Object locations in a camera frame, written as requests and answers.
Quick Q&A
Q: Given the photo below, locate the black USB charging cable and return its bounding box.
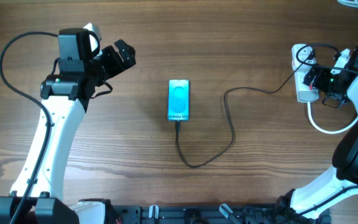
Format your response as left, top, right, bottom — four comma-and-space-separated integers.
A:
174, 49, 317, 169

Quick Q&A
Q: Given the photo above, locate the teal screen Galaxy smartphone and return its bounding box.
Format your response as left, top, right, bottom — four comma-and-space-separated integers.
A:
167, 80, 190, 121

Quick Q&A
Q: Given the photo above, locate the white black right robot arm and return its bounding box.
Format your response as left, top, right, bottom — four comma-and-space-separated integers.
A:
272, 44, 358, 223

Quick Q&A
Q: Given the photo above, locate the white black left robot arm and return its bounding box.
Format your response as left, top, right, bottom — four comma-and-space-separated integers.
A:
0, 28, 136, 223

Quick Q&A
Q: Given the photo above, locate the white power strip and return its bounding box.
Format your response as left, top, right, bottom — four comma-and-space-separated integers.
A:
291, 44, 319, 103

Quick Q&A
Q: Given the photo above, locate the white power strip cord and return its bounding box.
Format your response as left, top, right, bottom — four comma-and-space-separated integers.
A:
306, 0, 358, 135

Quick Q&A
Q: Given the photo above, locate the black left camera cable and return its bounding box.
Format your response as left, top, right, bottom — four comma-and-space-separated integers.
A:
0, 30, 62, 224

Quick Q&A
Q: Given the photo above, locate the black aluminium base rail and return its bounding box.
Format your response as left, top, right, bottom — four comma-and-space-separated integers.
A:
109, 204, 332, 224

